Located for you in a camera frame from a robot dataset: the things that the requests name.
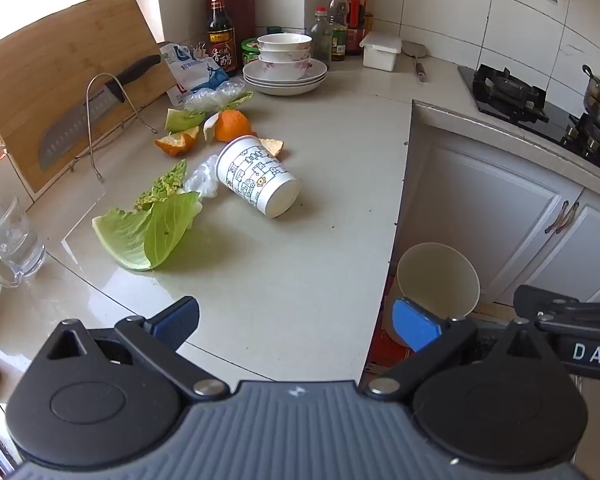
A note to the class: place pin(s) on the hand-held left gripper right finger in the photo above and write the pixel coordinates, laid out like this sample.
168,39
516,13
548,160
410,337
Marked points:
415,322

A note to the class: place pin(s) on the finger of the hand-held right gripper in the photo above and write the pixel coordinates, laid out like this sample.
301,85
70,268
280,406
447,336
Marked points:
555,312

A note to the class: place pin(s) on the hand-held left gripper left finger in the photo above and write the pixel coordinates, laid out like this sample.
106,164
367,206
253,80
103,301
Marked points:
177,317

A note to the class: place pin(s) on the white trash bin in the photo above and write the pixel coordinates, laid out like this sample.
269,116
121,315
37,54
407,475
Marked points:
430,270

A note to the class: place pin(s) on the smooth green cabbage leaf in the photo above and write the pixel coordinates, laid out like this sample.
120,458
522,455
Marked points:
172,230

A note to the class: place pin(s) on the crinkled napa cabbage leaf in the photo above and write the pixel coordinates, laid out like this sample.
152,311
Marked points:
115,240

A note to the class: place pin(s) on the clear plastic wrap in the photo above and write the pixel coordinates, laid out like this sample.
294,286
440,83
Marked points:
212,95
202,180

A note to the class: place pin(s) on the white printed paper cup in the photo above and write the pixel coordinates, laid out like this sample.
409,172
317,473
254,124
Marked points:
255,175

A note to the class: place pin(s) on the white cabinet door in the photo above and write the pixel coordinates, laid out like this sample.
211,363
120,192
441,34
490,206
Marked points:
480,210
580,255

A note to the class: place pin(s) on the curled orange peel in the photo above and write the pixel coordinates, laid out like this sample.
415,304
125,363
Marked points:
177,142

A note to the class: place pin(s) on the clear glass mug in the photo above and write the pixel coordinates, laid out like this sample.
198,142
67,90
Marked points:
15,245

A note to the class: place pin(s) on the small orange peel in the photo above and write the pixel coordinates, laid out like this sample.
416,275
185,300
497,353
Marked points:
272,146

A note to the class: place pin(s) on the pale green cabbage piece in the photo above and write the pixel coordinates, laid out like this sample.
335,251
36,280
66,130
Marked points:
182,120

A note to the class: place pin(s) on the large orange peel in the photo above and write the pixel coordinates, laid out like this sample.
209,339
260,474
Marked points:
232,125

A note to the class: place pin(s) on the thin green cabbage strip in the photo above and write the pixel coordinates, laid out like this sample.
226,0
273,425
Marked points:
240,101

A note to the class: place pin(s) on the black gas stove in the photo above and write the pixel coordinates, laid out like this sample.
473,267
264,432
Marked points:
505,90

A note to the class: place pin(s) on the white and blue salt bag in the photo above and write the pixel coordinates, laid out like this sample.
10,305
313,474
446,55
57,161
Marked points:
190,75

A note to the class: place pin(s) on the white plate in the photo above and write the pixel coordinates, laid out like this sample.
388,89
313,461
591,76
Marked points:
285,93
285,87
317,67

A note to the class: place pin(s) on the binder clips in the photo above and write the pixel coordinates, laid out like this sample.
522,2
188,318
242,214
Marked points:
200,52

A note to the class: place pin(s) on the white floral bowl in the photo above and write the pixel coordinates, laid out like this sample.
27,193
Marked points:
285,42
285,56
285,70

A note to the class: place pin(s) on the white lidded plastic container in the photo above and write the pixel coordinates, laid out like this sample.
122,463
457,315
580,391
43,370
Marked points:
380,52

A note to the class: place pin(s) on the metal spatula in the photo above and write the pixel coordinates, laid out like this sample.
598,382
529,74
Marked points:
412,50

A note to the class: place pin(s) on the green-lid jar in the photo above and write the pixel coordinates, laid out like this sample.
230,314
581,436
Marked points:
250,50

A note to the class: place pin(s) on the bamboo cutting board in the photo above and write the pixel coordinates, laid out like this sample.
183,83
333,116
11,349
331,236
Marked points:
55,60

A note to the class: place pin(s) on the dark vinegar bottle red label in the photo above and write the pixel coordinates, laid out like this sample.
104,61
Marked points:
222,35

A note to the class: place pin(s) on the clear bottle red cap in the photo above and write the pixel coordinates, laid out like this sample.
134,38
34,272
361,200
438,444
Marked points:
321,40

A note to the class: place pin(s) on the dark sauce bottle yellow cap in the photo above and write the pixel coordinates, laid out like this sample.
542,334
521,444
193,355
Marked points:
355,25

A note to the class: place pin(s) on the oil bottle green label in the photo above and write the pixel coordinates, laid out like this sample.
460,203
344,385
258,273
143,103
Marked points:
339,25

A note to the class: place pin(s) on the dark red knife block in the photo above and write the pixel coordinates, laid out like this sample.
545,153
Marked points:
244,15

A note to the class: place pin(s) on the brown sauce bottle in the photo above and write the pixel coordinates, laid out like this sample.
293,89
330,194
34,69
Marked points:
366,0

